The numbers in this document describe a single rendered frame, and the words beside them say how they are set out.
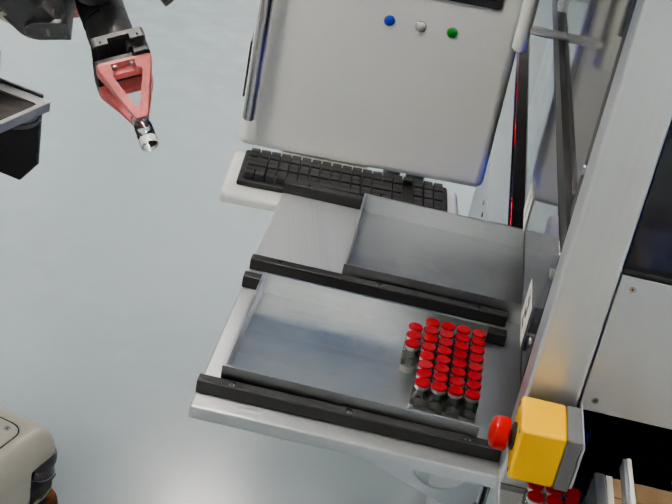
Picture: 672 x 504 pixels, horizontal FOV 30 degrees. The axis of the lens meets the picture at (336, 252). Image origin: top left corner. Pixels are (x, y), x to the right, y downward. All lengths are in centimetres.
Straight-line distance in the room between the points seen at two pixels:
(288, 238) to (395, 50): 54
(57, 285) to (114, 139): 99
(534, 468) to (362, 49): 116
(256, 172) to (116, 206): 163
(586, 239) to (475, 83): 106
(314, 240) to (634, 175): 78
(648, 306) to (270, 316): 59
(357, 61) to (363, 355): 82
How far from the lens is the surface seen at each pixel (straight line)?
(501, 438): 147
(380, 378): 173
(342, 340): 179
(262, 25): 236
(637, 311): 147
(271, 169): 237
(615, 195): 140
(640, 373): 151
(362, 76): 244
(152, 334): 334
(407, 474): 175
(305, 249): 201
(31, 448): 250
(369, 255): 202
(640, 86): 135
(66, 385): 313
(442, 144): 249
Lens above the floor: 184
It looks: 28 degrees down
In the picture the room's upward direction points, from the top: 11 degrees clockwise
